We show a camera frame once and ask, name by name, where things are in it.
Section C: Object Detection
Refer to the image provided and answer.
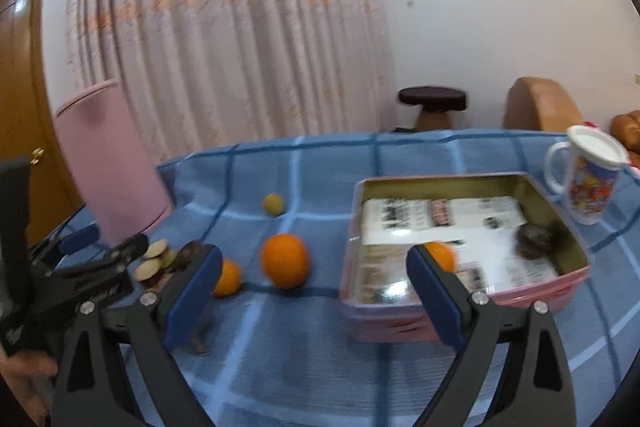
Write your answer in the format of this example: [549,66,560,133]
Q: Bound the wooden door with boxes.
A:
[0,0,83,248]

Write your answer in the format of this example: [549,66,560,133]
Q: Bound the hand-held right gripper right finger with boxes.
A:
[405,245,578,427]

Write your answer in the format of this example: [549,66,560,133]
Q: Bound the person's left hand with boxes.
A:
[0,349,58,427]

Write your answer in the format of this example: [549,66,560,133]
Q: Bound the small yellow fruit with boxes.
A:
[262,193,286,218]

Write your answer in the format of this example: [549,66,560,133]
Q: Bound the white mug lid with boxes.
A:
[566,125,630,166]

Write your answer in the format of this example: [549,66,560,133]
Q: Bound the brown leather armchair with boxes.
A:
[502,77,583,132]

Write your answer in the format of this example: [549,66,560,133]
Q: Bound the dark wrinkled round fruit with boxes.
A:
[515,223,553,258]

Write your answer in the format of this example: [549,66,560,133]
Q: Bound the pale floral curtain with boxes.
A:
[65,0,396,162]

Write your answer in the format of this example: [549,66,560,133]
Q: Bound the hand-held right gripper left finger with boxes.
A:
[50,244,224,427]

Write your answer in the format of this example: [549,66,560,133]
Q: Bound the newspaper lining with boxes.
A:
[357,196,558,305]

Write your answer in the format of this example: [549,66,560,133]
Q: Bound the pink tin box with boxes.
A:
[340,172,593,343]

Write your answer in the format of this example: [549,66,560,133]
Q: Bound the large orange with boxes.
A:
[260,233,310,290]

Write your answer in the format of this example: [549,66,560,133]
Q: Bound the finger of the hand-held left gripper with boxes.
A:
[52,233,151,280]
[30,223,101,278]

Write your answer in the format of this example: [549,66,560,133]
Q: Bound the blue plaid blanket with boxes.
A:
[30,129,640,427]

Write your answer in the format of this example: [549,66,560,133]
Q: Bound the white printed mug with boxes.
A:
[544,142,621,226]

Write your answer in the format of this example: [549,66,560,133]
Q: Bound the round dark-topped stool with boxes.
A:
[397,86,470,132]

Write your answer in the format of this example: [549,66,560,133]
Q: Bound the pink container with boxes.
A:
[54,79,173,244]

